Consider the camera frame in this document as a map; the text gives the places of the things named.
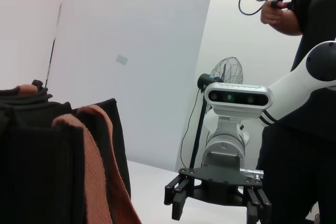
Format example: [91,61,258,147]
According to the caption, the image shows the person's bare hand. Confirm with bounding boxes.
[260,0,285,27]

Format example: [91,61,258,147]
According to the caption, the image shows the black standing fan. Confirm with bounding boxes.
[189,56,244,170]

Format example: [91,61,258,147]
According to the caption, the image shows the thin black fan cable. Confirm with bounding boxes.
[179,89,203,172]

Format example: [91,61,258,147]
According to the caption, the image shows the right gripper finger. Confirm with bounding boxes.
[164,174,195,221]
[243,185,272,224]

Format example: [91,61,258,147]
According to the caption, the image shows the person's bare forearm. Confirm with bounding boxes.
[274,8,305,36]

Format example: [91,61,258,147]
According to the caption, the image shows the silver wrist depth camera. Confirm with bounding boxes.
[204,82,275,119]

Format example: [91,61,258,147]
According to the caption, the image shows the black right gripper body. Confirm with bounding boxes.
[178,152,264,206]

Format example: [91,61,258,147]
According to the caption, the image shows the black food bag orange straps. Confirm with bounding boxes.
[0,79,143,224]

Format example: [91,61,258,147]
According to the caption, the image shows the translucent tape patch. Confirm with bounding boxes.
[116,54,129,66]

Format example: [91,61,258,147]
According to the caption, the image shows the person in black clothes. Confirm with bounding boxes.
[256,0,336,224]

